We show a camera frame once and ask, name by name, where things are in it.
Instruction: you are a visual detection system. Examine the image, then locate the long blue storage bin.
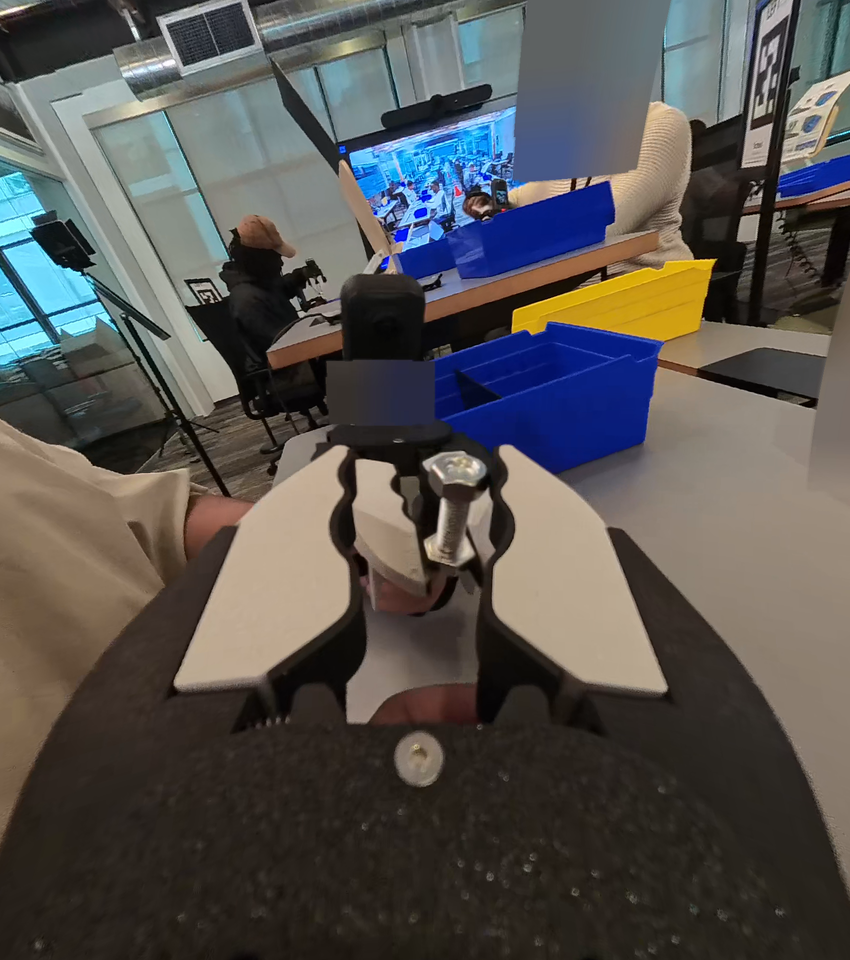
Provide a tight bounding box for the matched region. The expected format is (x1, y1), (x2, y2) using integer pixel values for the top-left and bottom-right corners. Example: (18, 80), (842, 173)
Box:
(446, 182), (615, 280)

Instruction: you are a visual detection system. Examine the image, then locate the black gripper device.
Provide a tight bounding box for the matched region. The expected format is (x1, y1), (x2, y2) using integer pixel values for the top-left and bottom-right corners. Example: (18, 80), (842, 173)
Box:
(462, 178), (512, 222)

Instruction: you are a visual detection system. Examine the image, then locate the steel hex bolt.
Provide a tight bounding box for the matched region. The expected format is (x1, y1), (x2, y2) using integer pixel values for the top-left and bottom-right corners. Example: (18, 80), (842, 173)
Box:
(422, 452), (488, 552)

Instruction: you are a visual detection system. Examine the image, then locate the black office chair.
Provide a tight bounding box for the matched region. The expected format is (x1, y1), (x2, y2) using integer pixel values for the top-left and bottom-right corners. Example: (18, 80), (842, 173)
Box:
(683, 116), (752, 324)
(185, 300), (328, 455)

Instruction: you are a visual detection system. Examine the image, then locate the black bin divider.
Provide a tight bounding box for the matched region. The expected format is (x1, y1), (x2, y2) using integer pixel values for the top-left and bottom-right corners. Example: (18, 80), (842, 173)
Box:
(455, 372), (502, 410)

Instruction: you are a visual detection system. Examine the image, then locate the black diagonal beam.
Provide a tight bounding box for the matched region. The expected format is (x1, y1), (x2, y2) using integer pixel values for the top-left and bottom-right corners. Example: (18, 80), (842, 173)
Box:
(269, 58), (343, 174)

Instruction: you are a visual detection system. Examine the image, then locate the person's right hand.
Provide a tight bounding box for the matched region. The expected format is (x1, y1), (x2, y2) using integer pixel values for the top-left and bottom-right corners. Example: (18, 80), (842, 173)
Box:
(368, 686), (480, 727)

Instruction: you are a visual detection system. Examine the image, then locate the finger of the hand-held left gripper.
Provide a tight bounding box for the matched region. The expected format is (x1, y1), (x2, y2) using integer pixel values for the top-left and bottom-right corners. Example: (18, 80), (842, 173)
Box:
(352, 457), (432, 610)
(462, 491), (497, 594)

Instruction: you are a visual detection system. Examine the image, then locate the blue divided storage bin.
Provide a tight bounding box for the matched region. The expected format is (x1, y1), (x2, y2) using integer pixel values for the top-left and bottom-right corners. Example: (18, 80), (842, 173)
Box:
(432, 322), (664, 475)

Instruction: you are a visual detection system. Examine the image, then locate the grey wood-edged table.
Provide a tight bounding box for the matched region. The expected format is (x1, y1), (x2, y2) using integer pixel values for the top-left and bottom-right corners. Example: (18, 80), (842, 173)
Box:
(653, 318), (834, 410)

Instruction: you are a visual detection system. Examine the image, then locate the tall marker sign stand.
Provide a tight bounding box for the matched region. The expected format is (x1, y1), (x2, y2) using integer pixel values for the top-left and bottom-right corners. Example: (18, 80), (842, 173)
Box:
(740, 0), (804, 324)

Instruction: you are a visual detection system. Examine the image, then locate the wooden instruction board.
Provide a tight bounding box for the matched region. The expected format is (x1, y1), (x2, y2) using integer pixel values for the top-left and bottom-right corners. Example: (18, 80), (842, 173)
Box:
(785, 63), (850, 162)

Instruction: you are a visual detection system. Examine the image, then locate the wall television screen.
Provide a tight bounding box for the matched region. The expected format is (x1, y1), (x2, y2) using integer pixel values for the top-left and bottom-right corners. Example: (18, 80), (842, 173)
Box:
(337, 105), (519, 252)

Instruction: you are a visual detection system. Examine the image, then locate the black table panel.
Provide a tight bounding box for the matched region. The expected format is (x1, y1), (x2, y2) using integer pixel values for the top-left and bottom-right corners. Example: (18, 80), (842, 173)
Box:
(698, 347), (827, 402)

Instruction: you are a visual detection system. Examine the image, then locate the black video bar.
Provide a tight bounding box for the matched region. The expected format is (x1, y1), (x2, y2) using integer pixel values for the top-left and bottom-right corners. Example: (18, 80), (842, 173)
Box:
(381, 88), (493, 132)

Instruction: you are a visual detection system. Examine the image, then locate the yellow storage bin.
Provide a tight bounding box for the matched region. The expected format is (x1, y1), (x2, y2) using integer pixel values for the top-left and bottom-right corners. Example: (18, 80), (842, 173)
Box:
(512, 258), (718, 340)

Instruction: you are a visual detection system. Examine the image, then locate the white air vent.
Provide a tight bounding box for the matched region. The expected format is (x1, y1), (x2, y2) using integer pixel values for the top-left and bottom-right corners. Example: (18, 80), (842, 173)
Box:
(157, 0), (264, 76)

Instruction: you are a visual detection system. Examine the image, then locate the person's left hand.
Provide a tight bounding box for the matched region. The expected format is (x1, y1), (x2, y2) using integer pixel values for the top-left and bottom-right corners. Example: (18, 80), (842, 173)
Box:
(365, 577), (457, 618)

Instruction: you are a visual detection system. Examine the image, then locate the silver air duct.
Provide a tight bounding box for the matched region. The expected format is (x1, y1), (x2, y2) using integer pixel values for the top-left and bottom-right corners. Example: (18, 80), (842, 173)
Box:
(113, 0), (531, 102)

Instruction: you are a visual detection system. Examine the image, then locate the person's left forearm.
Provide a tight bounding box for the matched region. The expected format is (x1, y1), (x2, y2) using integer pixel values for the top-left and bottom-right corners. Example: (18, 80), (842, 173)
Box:
(183, 493), (255, 565)

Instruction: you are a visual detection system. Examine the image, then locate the black tripod light stand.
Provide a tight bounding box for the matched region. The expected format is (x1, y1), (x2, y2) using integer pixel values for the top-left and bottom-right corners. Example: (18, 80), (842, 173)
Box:
(29, 211), (231, 498)

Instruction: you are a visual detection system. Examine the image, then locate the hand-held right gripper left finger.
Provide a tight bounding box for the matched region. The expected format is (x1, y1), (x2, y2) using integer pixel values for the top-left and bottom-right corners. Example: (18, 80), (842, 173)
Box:
(172, 446), (369, 727)

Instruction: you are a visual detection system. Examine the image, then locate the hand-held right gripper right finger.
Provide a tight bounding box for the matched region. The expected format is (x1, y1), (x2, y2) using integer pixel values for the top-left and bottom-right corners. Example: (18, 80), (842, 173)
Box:
(476, 444), (671, 727)

